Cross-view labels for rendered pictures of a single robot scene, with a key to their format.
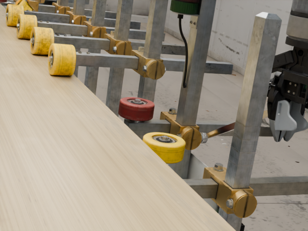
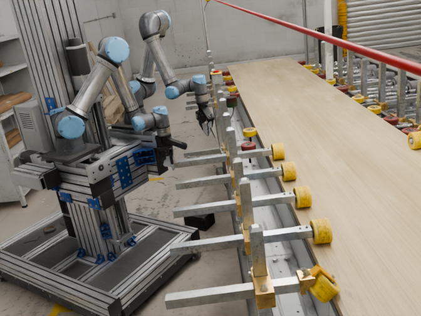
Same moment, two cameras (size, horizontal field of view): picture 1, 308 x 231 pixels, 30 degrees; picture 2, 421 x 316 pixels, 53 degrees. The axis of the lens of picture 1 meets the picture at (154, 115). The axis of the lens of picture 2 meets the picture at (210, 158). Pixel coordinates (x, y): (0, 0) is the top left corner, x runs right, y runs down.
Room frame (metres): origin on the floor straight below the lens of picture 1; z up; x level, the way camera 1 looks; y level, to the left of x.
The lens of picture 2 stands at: (3.34, 0.77, 1.71)
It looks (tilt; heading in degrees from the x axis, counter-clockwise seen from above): 21 degrees down; 205
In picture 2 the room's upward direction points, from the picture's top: 8 degrees counter-clockwise
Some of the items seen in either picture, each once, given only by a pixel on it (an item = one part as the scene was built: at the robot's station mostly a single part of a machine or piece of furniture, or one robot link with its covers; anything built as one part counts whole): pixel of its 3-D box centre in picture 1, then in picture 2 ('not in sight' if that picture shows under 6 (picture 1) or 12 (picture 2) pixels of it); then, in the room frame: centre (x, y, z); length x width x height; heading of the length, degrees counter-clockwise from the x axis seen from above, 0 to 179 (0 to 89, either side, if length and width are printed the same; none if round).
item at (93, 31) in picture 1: (94, 31); (242, 201); (1.97, 0.24, 0.95); 0.13 x 0.06 x 0.05; 24
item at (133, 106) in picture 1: (134, 123); (249, 153); (1.26, 0.04, 0.85); 0.08 x 0.08 x 0.11
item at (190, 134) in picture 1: (178, 130); not in sight; (1.29, -0.06, 0.85); 0.13 x 0.06 x 0.05; 24
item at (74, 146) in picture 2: not in sight; (69, 141); (1.72, -0.76, 1.09); 0.15 x 0.15 x 0.10
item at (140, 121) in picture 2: not in sight; (142, 121); (1.51, -0.44, 1.12); 0.11 x 0.11 x 0.08; 51
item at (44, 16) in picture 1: (79, 19); (245, 239); (2.22, 0.34, 0.95); 0.50 x 0.04 x 0.04; 114
